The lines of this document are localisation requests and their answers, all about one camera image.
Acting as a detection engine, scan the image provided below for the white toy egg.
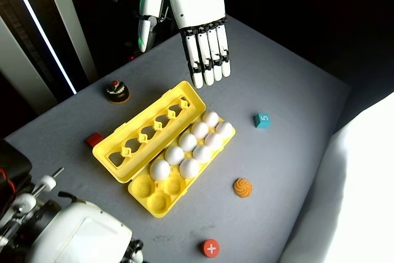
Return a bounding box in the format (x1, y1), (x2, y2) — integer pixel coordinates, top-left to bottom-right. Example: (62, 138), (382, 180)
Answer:
(179, 158), (200, 179)
(164, 145), (185, 166)
(201, 110), (220, 128)
(149, 160), (171, 181)
(178, 132), (198, 152)
(190, 121), (210, 140)
(204, 132), (224, 150)
(215, 121), (234, 139)
(192, 144), (213, 164)

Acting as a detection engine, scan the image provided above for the yellow plastic egg carton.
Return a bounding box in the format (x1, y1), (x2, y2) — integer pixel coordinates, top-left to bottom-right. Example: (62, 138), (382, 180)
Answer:
(92, 80), (237, 219)

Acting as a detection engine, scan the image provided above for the chocolate cake toy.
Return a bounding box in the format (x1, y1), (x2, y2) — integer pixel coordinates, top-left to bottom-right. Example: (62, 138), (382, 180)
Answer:
(104, 80), (131, 105)

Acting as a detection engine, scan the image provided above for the teal number cube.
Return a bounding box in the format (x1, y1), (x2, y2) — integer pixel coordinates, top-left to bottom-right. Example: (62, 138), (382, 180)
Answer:
(254, 112), (272, 129)

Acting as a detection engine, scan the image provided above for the bright light strip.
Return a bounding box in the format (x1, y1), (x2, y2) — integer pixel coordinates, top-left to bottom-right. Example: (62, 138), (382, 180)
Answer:
(6, 0), (78, 95)

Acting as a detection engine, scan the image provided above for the red rounded block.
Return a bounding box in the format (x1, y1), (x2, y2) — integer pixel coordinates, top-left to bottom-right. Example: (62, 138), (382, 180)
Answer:
(85, 132), (104, 148)

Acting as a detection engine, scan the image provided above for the grey table cloth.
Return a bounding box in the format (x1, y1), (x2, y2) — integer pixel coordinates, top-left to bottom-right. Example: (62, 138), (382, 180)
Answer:
(4, 15), (352, 263)

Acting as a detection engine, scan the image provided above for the white side panel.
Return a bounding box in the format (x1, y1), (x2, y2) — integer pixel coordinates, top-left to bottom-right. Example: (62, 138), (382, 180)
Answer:
(0, 16), (59, 116)

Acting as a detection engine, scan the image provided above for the orange swirl cookie toy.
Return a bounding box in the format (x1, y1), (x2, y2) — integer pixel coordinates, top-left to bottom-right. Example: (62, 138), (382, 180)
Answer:
(233, 177), (253, 198)

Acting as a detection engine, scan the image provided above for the white backdrop sheet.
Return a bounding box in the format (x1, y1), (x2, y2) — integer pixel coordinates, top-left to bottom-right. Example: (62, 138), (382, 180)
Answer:
(278, 90), (394, 263)

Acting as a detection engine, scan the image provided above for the red cylinder with white cross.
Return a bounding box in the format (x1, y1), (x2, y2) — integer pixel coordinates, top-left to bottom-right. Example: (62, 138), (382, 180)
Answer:
(201, 238), (221, 259)

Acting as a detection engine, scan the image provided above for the white upright post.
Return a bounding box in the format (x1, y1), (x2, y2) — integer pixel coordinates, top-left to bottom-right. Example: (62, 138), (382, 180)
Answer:
(41, 0), (99, 83)

